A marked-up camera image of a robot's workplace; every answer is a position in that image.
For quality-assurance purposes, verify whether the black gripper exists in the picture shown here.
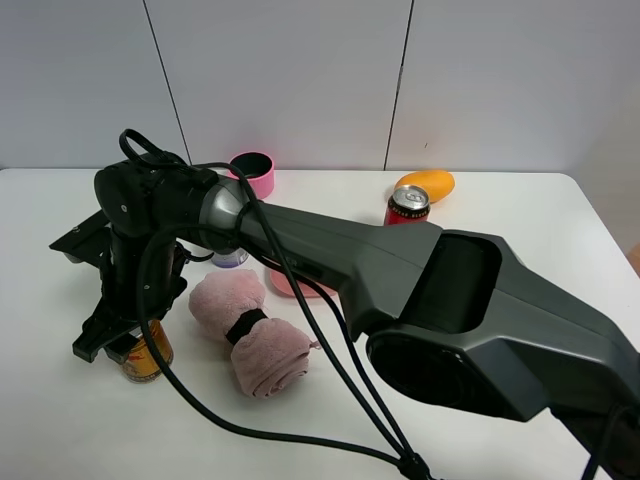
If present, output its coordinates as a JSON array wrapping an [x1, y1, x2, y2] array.
[[72, 227, 187, 364]]

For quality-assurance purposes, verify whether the gold drink can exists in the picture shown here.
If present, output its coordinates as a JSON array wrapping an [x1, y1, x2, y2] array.
[[121, 320, 174, 383]]

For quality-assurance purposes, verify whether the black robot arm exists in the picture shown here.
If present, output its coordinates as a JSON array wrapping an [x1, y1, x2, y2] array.
[[53, 153, 639, 479]]

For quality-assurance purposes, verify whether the purple lidded round container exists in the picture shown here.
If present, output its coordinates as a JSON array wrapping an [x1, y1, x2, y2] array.
[[211, 248, 249, 269]]

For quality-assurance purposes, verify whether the rolled pink towel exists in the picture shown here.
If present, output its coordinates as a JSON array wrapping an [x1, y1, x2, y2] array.
[[188, 269, 320, 399]]

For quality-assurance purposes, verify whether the pink square plate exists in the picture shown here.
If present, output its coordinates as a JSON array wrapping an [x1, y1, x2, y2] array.
[[268, 269, 320, 298]]

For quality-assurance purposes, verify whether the pink toy saucepan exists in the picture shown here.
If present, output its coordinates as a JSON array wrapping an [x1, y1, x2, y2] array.
[[230, 152, 275, 200]]

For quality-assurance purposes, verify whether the red drink can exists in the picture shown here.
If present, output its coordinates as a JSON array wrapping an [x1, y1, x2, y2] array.
[[384, 185, 431, 226]]

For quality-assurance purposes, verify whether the yellow orange mango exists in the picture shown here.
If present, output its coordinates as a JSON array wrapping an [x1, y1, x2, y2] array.
[[394, 170, 455, 203]]

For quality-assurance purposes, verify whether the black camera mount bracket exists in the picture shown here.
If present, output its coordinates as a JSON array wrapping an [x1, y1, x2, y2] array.
[[49, 210, 111, 270]]

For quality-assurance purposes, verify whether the black cable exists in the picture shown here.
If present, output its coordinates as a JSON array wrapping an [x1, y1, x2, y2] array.
[[118, 128, 601, 480]]

